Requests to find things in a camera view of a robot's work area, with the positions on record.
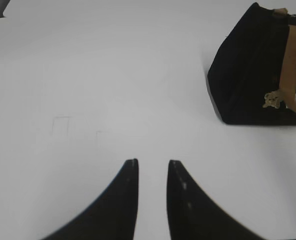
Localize black tote bag tan straps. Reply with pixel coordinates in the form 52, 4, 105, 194
207, 2, 296, 126

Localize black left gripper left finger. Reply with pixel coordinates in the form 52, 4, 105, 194
45, 158, 139, 240

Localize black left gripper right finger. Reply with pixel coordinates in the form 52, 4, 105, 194
167, 160, 257, 240

